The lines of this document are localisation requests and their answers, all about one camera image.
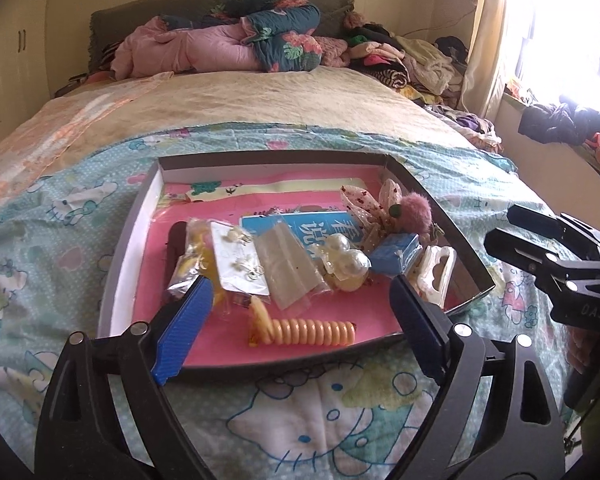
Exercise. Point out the floral fabric bow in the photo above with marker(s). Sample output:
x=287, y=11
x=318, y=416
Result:
x=365, y=205

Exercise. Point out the dark hair barrette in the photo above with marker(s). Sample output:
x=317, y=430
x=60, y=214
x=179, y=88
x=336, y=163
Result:
x=175, y=245

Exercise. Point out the dark jacket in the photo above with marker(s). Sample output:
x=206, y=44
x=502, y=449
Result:
x=555, y=120

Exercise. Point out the cream wardrobe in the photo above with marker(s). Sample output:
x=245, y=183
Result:
x=10, y=60

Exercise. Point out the blue rectangular small box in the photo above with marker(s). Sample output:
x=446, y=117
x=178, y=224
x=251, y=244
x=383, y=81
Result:
x=395, y=252

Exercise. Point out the cream curtain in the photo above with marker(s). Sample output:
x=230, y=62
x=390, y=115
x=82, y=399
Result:
x=490, y=35

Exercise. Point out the clear plastic packet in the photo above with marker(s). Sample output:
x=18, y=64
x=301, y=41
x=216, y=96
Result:
x=285, y=270

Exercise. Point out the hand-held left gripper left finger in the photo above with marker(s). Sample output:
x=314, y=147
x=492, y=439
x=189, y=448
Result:
x=185, y=330

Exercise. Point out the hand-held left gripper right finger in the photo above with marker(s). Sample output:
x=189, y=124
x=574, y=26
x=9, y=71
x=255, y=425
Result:
x=420, y=330

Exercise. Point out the cream bedspread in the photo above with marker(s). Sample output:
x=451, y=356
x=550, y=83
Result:
x=305, y=100

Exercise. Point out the pile of clothes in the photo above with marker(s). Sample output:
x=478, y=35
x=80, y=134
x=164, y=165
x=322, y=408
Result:
x=420, y=60

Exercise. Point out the window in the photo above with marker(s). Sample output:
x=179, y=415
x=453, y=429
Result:
x=570, y=25

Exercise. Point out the dark shallow cardboard box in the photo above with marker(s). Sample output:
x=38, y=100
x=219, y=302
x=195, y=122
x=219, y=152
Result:
x=130, y=260

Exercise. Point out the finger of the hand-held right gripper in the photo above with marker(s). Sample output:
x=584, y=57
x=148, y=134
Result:
x=525, y=260
x=530, y=220

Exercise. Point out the clear pearl hair claw clip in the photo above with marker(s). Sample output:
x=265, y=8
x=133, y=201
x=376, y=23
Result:
x=350, y=262

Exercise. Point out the pink floral bedding bundle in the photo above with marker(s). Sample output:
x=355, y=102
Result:
x=115, y=20

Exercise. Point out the dark floral quilt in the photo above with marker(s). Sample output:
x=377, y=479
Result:
x=285, y=35

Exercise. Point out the pink quilt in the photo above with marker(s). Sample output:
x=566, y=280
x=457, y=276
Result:
x=180, y=50

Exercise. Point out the earrings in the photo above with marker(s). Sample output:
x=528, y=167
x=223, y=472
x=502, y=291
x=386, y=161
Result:
x=235, y=265

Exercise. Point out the yellow bangle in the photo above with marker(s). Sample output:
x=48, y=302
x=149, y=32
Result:
x=200, y=250

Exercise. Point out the white hair claw clip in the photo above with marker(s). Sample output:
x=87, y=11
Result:
x=430, y=265

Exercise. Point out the peach floral sheet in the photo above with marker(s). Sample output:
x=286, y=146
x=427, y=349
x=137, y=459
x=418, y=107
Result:
x=55, y=130

